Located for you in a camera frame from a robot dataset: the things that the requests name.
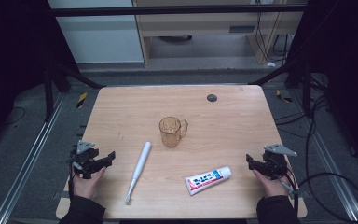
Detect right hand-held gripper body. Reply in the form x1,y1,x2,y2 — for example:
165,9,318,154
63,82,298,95
260,143,298,181

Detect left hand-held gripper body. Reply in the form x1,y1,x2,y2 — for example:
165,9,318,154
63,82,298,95
69,140,101,180

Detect white electric toothbrush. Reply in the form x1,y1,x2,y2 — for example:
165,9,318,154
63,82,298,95
123,141,153,206

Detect white toothpaste tube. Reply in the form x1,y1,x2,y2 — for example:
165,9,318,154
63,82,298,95
184,165,233,197

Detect clear amber cup with handle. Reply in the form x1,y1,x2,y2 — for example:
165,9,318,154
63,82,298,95
158,116,189,148

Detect person's left hand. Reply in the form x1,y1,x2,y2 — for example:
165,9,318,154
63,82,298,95
72,166,107,201

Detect person's right hand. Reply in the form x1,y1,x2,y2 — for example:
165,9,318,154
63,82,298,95
252,169,294,199

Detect black and yellow tape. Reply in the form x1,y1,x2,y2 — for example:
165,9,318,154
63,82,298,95
76,91,89,109
275,89,294,104

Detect black metal stand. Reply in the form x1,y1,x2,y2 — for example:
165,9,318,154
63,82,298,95
247,57,313,119
42,60,107,123

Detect white cabinet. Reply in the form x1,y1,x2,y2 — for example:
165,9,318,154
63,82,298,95
47,0,145,65

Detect black curtain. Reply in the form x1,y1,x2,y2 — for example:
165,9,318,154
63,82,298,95
0,0,79,158
284,0,358,174

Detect light wooden desk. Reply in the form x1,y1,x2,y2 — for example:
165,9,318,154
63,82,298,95
131,0,310,67

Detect black horizontal bar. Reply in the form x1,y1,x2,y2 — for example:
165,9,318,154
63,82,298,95
47,4,308,18

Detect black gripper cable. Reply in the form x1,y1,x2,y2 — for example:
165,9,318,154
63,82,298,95
280,167,302,217
68,157,76,202

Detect black floor cable loop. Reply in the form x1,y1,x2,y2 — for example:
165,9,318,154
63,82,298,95
274,92,358,224

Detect aluminium floor rail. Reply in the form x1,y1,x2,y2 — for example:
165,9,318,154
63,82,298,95
287,89,358,224
0,92,67,224

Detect thin black floor cable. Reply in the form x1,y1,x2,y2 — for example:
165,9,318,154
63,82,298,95
2,105,27,128

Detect black cables under desk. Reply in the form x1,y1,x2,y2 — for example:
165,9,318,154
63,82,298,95
254,11,291,63

